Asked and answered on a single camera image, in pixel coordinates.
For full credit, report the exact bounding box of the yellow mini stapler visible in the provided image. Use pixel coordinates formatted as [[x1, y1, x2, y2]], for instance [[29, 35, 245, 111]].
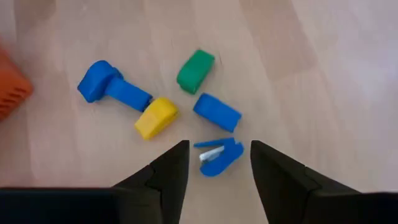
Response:
[[134, 96, 180, 141]]

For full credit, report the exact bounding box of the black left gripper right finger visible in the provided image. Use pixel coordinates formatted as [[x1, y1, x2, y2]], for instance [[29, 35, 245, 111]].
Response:
[[251, 140, 398, 224]]

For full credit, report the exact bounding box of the green mini stapler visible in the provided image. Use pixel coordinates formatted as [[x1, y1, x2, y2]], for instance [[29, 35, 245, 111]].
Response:
[[176, 49, 216, 96]]

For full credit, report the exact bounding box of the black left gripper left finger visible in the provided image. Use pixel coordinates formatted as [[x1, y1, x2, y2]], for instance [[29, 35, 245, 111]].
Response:
[[0, 139, 190, 224]]

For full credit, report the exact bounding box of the orange plastic basket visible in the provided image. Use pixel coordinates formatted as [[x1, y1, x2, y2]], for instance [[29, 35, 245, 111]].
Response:
[[0, 40, 34, 122]]

